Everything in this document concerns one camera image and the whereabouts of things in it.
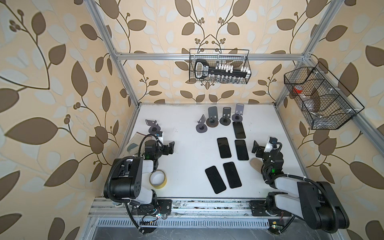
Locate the black wire basket wall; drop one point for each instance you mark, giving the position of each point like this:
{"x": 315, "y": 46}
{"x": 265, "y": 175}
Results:
{"x": 338, "y": 103}
{"x": 236, "y": 57}

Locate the yellow masking tape roll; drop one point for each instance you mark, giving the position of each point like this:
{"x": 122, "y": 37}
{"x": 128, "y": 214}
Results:
{"x": 158, "y": 179}

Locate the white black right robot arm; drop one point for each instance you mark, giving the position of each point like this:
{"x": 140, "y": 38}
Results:
{"x": 316, "y": 203}

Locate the aluminium front rail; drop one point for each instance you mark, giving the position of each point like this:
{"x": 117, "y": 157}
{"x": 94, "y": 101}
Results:
{"x": 189, "y": 207}

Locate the black wire basket right wall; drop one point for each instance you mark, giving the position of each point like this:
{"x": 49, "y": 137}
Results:
{"x": 338, "y": 103}

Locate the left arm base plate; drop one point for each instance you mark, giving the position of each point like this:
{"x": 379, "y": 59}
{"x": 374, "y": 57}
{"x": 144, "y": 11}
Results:
{"x": 162, "y": 206}

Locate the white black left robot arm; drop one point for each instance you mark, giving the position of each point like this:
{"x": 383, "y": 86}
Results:
{"x": 135, "y": 176}

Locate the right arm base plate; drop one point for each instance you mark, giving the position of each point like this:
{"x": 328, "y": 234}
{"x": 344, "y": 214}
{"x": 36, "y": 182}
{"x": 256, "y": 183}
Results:
{"x": 259, "y": 209}

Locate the clear bottle red cap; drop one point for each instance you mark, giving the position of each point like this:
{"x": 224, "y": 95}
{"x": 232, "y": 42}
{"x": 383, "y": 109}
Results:
{"x": 308, "y": 101}

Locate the wooden base phone stand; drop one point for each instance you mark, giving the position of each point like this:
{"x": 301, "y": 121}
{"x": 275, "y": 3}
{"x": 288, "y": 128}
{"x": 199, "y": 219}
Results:
{"x": 212, "y": 121}

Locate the black socket set rail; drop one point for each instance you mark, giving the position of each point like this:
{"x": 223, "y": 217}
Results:
{"x": 202, "y": 69}

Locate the grey phone stand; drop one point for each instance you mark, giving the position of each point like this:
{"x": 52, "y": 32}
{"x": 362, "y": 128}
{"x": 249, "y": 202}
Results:
{"x": 225, "y": 120}
{"x": 154, "y": 127}
{"x": 238, "y": 115}
{"x": 201, "y": 127}

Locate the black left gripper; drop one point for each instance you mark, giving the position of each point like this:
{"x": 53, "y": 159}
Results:
{"x": 170, "y": 149}

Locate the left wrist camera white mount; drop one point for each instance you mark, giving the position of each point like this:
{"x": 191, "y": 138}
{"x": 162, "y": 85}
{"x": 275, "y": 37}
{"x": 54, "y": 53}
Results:
{"x": 159, "y": 135}

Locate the black wire basket back wall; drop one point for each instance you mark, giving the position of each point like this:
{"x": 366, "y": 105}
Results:
{"x": 236, "y": 57}

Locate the black smartphone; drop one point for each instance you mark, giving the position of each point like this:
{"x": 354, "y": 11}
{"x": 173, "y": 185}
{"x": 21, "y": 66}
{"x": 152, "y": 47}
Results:
{"x": 215, "y": 179}
{"x": 224, "y": 148}
{"x": 232, "y": 175}
{"x": 239, "y": 130}

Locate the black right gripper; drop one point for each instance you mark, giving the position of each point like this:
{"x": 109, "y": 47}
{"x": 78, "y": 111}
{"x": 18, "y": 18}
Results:
{"x": 261, "y": 149}

